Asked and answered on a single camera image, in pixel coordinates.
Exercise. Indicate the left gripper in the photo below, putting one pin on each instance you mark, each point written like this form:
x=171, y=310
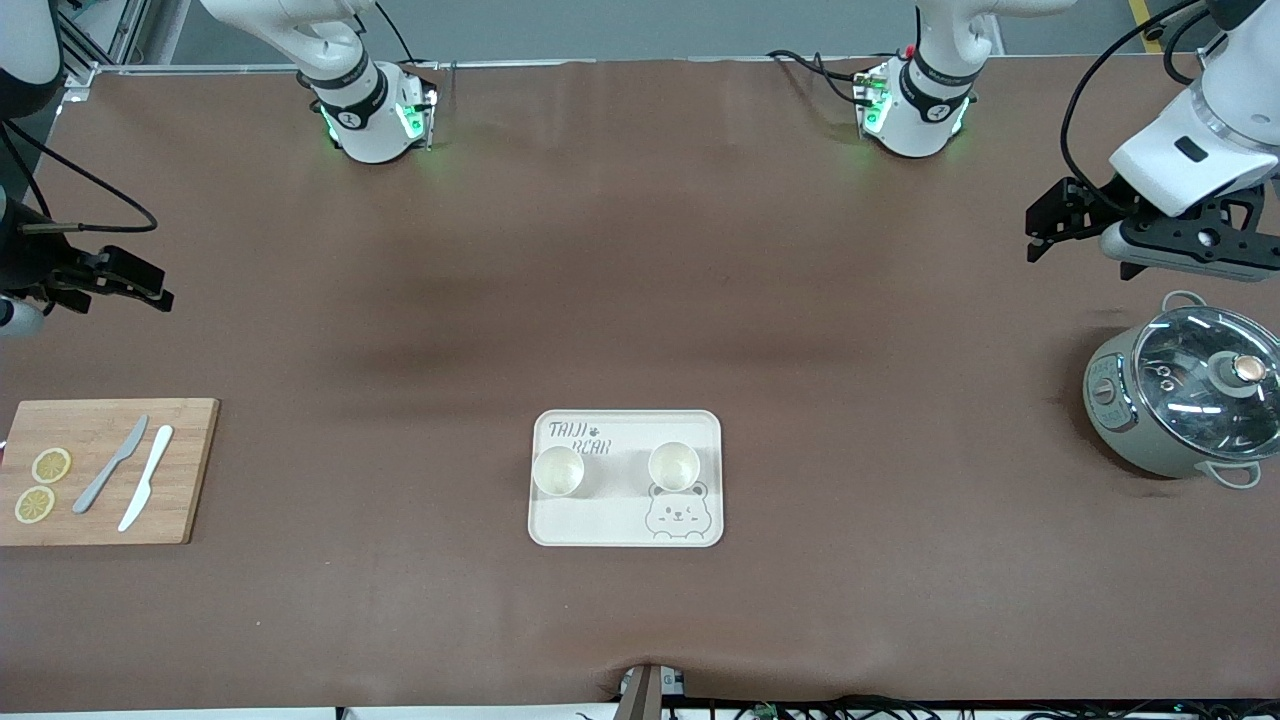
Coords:
x=1108, y=203

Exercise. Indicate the white IKEA cup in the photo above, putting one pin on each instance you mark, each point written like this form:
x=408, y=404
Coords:
x=558, y=472
x=674, y=466

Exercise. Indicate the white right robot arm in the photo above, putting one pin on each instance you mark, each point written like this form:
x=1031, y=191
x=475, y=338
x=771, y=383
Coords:
x=365, y=110

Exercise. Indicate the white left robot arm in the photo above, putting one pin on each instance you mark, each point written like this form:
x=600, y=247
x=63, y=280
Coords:
x=925, y=100

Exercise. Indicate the cream bear print tray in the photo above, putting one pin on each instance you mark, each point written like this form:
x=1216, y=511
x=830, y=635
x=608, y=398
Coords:
x=620, y=520

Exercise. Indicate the grey plastic knife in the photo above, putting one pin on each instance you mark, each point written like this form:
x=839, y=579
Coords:
x=112, y=462

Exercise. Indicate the white plastic knife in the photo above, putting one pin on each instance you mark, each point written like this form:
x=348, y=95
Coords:
x=149, y=468

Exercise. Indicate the grey green electric pot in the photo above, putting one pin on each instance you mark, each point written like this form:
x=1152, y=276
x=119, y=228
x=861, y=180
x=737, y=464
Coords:
x=1110, y=400

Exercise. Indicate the yellow lemon slice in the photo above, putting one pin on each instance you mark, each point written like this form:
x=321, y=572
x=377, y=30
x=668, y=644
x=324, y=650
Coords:
x=52, y=465
x=35, y=504

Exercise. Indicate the bamboo cutting board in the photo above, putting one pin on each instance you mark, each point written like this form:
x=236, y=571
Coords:
x=190, y=500

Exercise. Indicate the glass pot lid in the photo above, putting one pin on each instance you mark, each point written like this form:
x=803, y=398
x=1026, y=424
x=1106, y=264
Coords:
x=1190, y=400

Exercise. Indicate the brown table mat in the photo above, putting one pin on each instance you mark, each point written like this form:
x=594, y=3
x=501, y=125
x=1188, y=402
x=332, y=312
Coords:
x=300, y=600

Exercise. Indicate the aluminium frame extrusion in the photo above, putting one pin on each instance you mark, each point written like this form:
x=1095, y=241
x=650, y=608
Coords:
x=110, y=40

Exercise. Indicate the grey table edge bracket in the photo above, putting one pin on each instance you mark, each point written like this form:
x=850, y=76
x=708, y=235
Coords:
x=640, y=700

